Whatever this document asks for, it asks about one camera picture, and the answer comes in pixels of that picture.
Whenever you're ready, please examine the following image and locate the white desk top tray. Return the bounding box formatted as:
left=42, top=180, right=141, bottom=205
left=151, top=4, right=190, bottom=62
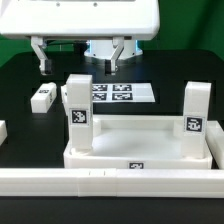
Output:
left=64, top=115, right=212, bottom=169

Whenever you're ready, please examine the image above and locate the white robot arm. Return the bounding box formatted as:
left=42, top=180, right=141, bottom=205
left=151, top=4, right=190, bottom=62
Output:
left=0, top=0, right=160, bottom=75

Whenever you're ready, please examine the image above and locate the fiducial marker sheet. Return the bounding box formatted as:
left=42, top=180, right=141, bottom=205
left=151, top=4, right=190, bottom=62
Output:
left=92, top=83, right=155, bottom=103

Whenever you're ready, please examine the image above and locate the white front fence bar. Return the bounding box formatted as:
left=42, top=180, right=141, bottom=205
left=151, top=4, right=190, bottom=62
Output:
left=0, top=168, right=224, bottom=198

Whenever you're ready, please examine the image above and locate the white fence block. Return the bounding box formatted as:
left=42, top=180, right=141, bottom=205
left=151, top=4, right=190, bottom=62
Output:
left=206, top=121, right=224, bottom=170
left=0, top=120, right=7, bottom=146

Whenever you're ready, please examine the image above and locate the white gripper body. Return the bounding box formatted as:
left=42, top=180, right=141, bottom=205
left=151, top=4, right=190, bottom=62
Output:
left=0, top=0, right=160, bottom=40

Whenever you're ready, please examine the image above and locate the white right fence block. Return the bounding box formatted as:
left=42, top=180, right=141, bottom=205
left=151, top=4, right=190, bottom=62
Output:
left=206, top=121, right=224, bottom=170

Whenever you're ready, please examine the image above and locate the white left fence block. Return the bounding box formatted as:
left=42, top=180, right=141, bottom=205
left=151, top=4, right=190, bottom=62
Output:
left=0, top=120, right=7, bottom=146

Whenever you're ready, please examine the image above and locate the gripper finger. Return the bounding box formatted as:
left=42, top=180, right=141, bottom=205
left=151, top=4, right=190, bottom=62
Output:
left=31, top=36, right=52, bottom=75
left=105, top=37, right=124, bottom=75

